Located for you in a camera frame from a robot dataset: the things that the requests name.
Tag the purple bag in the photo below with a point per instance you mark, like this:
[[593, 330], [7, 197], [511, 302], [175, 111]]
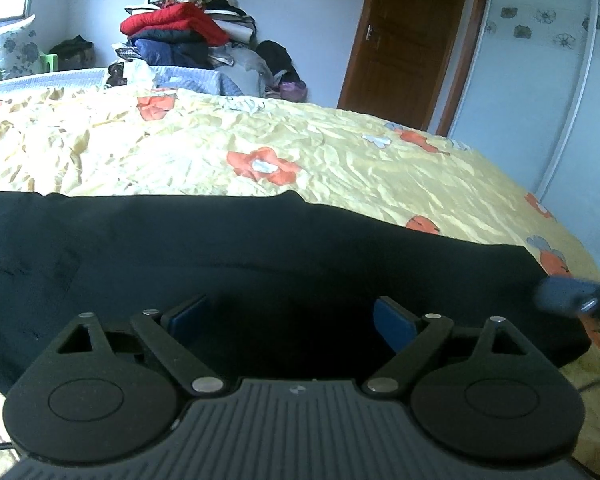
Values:
[[292, 92]]

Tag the brown wooden door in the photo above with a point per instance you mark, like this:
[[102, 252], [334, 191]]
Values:
[[405, 40]]

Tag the black pants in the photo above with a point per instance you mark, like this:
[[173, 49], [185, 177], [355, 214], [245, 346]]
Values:
[[230, 250]]

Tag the yellow floral bed quilt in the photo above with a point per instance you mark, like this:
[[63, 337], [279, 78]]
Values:
[[180, 150]]

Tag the pile of folded clothes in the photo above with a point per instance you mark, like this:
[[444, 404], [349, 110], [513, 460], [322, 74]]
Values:
[[180, 25]]

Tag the light blue quilted blanket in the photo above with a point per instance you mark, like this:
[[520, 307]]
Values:
[[195, 80]]

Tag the floral white pillow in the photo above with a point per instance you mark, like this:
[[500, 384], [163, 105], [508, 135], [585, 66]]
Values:
[[15, 47]]

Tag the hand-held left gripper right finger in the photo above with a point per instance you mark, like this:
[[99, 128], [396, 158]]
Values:
[[392, 322]]

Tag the green plastic chair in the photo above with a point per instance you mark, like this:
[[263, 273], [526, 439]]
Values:
[[49, 61]]

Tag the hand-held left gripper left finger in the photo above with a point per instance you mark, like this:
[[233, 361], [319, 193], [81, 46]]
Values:
[[187, 316]]

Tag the black bag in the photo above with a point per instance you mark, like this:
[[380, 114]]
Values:
[[277, 57]]

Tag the white wardrobe with flower decals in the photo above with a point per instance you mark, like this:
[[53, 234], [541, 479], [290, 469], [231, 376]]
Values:
[[530, 85]]

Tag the dark clothes on chair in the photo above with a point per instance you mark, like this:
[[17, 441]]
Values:
[[72, 52]]

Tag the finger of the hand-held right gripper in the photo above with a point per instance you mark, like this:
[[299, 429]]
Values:
[[562, 295]]

